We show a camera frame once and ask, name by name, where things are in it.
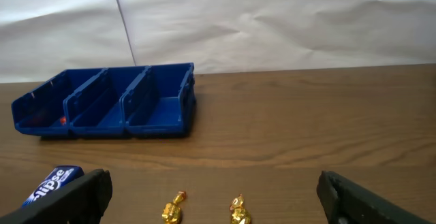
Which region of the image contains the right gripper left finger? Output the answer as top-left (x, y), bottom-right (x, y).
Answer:
top-left (0, 168), bottom-right (113, 224)

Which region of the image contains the blue tray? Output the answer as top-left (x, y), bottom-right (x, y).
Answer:
top-left (10, 62), bottom-right (197, 139)

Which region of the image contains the blue candy pack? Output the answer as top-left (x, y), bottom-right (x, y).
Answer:
top-left (20, 165), bottom-right (85, 208)

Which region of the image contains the gold candy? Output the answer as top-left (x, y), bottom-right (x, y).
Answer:
top-left (161, 191), bottom-right (187, 224)
top-left (229, 193), bottom-right (252, 224)

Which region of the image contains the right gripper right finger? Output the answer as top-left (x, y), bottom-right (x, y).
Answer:
top-left (316, 170), bottom-right (434, 224)

